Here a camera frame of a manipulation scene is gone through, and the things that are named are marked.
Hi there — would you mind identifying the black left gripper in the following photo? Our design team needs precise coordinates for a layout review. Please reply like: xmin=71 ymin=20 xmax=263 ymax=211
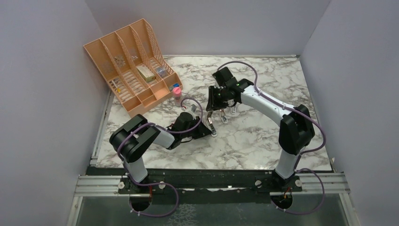
xmin=180 ymin=116 xmax=212 ymax=140

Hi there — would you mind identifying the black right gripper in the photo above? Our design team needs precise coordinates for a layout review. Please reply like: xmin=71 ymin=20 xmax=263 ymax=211
xmin=206 ymin=86 xmax=228 ymax=112

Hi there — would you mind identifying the long white stapler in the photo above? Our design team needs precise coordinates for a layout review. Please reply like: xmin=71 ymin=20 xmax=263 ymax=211
xmin=207 ymin=111 xmax=217 ymax=137

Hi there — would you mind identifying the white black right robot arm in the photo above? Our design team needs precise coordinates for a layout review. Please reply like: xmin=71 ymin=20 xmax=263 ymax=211
xmin=206 ymin=67 xmax=315 ymax=192

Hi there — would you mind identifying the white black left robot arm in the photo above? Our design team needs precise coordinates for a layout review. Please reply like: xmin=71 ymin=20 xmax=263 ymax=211
xmin=109 ymin=112 xmax=212 ymax=194

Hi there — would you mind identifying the pink cap glue bottle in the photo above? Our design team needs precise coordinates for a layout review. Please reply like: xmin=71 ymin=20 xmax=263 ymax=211
xmin=172 ymin=87 xmax=182 ymax=107

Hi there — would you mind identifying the clear bag of clips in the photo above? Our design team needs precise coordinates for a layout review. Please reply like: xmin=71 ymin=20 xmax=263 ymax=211
xmin=155 ymin=66 xmax=168 ymax=78

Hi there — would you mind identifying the yellow green box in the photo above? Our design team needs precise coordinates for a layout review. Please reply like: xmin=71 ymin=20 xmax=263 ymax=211
xmin=136 ymin=65 xmax=155 ymax=82

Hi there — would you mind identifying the peach plastic desk organizer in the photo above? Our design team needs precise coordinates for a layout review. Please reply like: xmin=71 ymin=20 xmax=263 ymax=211
xmin=83 ymin=18 xmax=183 ymax=117

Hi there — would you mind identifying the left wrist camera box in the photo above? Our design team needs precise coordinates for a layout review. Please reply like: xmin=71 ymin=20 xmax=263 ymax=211
xmin=182 ymin=104 xmax=197 ymax=117

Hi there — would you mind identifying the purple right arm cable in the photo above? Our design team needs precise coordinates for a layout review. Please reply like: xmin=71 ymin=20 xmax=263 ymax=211
xmin=216 ymin=61 xmax=327 ymax=216

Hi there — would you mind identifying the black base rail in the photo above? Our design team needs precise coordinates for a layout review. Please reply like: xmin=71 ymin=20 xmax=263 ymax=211
xmin=86 ymin=167 xmax=302 ymax=205

